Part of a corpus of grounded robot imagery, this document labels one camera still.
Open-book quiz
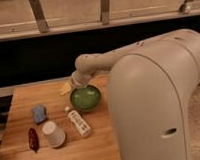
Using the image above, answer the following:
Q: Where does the green bowl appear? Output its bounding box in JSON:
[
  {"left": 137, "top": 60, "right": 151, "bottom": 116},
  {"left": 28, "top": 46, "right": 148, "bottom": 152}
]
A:
[{"left": 70, "top": 85, "right": 101, "bottom": 112}]

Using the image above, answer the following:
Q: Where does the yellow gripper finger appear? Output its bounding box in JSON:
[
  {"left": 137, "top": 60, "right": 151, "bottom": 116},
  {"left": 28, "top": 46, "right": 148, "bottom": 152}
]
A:
[{"left": 59, "top": 82, "right": 72, "bottom": 95}]

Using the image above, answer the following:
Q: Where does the metal window frame rail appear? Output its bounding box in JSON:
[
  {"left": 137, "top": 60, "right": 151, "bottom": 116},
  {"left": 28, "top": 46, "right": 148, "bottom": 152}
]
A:
[{"left": 0, "top": 0, "right": 200, "bottom": 41}]

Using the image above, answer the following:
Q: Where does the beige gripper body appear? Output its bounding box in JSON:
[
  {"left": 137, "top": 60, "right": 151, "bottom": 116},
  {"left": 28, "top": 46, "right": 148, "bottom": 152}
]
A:
[{"left": 70, "top": 70, "right": 90, "bottom": 89}]

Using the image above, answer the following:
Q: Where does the white paper cup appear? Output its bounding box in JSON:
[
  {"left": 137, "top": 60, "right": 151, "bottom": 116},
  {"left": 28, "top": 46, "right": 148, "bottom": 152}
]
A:
[{"left": 42, "top": 121, "right": 66, "bottom": 148}]

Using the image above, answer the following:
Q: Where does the dark red chili pepper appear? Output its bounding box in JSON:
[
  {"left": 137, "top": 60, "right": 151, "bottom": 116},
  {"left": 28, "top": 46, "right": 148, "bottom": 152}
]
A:
[{"left": 29, "top": 128, "right": 39, "bottom": 152}]

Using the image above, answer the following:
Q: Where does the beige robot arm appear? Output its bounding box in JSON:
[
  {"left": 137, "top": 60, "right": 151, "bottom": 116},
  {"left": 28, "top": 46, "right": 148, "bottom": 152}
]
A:
[{"left": 70, "top": 29, "right": 200, "bottom": 160}]

